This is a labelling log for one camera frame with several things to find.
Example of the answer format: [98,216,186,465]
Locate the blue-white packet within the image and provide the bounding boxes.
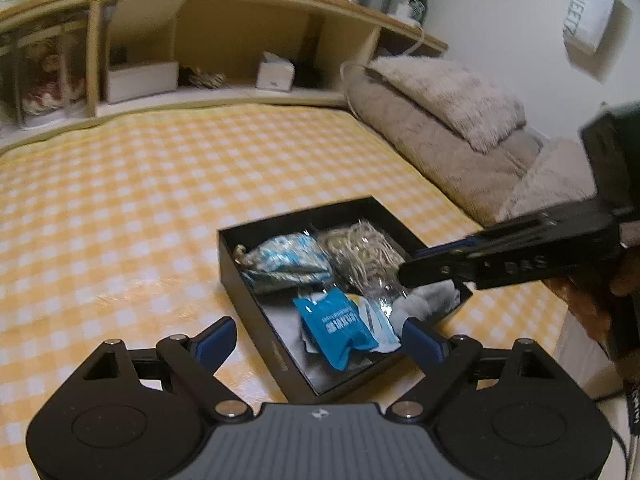
[234,232,335,295]

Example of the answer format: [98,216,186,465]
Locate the wooden headboard shelf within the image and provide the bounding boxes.
[0,0,448,151]

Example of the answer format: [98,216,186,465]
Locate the beige rope bundle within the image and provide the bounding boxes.
[190,66,227,90]

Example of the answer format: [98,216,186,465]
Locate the black printed strap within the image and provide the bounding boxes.
[622,375,640,441]

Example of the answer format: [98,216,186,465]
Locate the clear bag of noodles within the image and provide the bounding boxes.
[316,219,408,311]

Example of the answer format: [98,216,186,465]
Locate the person's right hand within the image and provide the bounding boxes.
[542,254,640,345]

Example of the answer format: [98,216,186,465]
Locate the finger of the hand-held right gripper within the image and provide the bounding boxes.
[414,230,501,262]
[397,252,481,288]

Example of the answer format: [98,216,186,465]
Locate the white cable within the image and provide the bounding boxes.
[340,22,426,116]

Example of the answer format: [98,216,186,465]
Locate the black cardboard box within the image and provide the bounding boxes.
[216,196,473,404]

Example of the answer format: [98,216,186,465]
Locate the white open box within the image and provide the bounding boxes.
[102,0,188,103]

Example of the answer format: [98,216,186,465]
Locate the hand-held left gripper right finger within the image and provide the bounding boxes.
[400,317,563,423]

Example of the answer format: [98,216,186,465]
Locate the small beige fluffy pillow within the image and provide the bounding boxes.
[500,137,598,223]

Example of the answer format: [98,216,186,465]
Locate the beige textured blanket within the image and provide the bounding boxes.
[345,80,546,228]

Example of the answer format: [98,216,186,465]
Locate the clear doll case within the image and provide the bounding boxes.
[0,20,93,128]

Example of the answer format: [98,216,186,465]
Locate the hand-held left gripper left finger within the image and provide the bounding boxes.
[82,316,251,423]

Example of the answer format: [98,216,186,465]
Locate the yellow checkered mat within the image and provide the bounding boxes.
[0,105,571,480]

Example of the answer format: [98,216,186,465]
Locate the white blue printed packet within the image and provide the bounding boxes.
[350,295,403,353]

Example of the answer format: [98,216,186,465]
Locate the white tissue box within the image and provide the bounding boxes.
[256,51,295,92]

